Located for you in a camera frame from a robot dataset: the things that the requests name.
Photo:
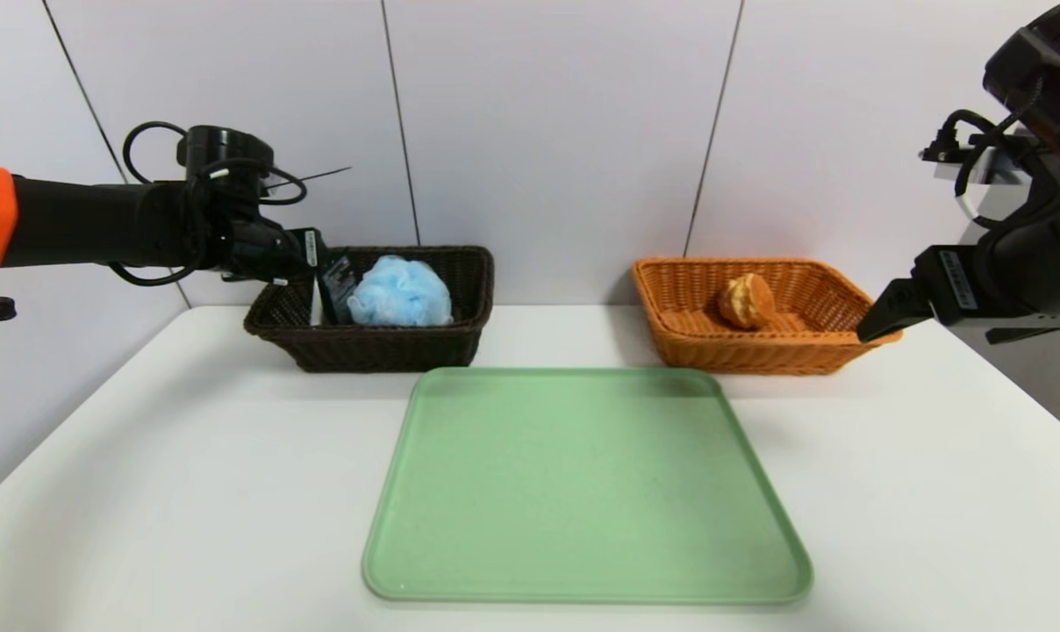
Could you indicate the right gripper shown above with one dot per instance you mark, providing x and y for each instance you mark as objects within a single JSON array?
[{"x": 958, "y": 286}]

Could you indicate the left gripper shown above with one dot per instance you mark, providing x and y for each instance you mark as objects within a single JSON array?
[{"x": 311, "y": 252}]

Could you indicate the black cosmetic tube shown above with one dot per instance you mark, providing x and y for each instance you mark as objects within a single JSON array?
[{"x": 337, "y": 290}]

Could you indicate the blue mesh bath sponge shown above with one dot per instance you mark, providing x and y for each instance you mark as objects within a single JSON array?
[{"x": 400, "y": 294}]

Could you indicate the cream puff bread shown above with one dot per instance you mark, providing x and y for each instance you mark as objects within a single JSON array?
[{"x": 745, "y": 303}]

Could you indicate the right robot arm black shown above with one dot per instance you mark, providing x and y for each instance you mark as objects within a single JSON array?
[{"x": 1043, "y": 175}]

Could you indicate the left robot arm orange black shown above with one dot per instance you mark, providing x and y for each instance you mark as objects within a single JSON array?
[{"x": 100, "y": 224}]

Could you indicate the dark brown wicker basket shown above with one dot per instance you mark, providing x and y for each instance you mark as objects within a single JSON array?
[{"x": 390, "y": 351}]

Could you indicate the orange wicker basket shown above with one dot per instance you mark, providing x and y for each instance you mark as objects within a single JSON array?
[{"x": 758, "y": 355}]

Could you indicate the thin black zip tie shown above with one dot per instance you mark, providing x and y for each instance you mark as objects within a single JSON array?
[{"x": 319, "y": 174}]

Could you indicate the green plastic tray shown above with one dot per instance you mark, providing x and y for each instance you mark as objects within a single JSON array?
[{"x": 583, "y": 491}]

